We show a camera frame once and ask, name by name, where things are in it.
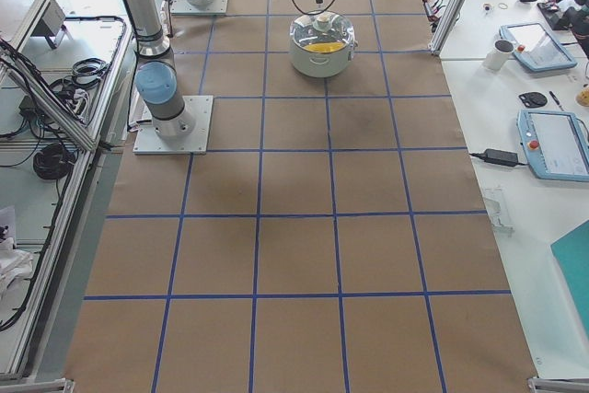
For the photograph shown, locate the yellow corn cob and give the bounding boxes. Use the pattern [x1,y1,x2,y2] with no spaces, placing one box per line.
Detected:
[305,41,347,53]

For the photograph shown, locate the white electric pot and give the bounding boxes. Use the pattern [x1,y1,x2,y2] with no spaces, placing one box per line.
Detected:
[289,35,357,78]

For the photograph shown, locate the white mug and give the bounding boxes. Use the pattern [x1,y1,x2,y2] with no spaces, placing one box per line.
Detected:
[482,39,514,72]

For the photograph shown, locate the far blue teach pendant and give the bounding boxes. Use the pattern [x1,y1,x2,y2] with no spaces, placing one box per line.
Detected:
[499,22,577,73]

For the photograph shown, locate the blue teach pendant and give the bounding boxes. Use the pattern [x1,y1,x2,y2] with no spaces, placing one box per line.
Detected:
[516,110,588,182]
[499,22,577,73]

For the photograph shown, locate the black round disc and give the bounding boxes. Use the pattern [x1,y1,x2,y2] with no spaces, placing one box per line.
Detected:
[518,91,548,109]

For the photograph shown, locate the black power adapter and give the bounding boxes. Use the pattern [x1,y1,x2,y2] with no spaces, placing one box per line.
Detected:
[483,148,520,168]

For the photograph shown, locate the black pen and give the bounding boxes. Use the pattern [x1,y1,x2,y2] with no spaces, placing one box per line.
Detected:
[549,91,565,112]

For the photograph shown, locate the grey metal box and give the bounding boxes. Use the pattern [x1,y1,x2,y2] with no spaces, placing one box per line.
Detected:
[32,0,65,37]

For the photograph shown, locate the brown paper mat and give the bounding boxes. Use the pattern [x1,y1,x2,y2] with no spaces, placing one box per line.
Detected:
[64,0,535,392]

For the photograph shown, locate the near blue teach pendant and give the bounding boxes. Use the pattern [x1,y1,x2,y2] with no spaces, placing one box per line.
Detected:
[516,110,588,182]

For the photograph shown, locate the teal board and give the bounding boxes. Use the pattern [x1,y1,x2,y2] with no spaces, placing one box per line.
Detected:
[551,222,588,334]

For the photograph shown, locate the clear plastic bracket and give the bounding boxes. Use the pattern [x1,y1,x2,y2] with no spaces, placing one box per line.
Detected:
[481,187,514,237]

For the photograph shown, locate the black cable coil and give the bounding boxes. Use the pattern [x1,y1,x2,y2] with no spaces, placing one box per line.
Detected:
[32,142,76,181]

